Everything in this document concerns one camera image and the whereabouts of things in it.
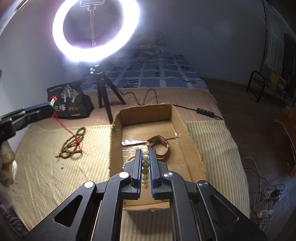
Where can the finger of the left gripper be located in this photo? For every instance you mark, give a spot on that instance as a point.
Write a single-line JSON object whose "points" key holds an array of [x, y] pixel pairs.
{"points": [[25, 116]]}

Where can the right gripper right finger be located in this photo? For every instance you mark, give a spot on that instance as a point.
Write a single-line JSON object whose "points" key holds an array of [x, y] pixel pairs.
{"points": [[198, 210]]}

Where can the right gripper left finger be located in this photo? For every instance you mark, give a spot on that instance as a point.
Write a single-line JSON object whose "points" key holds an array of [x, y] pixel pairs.
{"points": [[94, 210]]}

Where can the white gloved left hand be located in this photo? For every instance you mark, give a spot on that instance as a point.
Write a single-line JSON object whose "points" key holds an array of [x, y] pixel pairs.
{"points": [[8, 165]]}

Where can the black printed gift bag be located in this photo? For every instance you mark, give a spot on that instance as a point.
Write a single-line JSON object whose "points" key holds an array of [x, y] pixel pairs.
{"points": [[70, 102]]}

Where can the white power strip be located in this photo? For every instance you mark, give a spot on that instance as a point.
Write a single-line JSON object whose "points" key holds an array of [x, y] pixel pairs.
{"points": [[265, 203]]}

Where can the black tripod stand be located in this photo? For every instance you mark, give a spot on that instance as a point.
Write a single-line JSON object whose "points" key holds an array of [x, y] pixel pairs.
{"points": [[101, 81]]}

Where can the brown cardboard box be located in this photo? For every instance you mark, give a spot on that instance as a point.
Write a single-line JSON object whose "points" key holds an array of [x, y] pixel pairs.
{"points": [[159, 127]]}

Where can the blue checked quilt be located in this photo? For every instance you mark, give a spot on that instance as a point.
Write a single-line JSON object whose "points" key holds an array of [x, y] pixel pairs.
{"points": [[168, 70]]}

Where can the black metal rack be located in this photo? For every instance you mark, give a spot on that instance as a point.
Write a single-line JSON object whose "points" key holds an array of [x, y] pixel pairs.
{"points": [[277, 69]]}

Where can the white ring light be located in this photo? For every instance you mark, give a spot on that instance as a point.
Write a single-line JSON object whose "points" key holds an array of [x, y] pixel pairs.
{"points": [[90, 31]]}

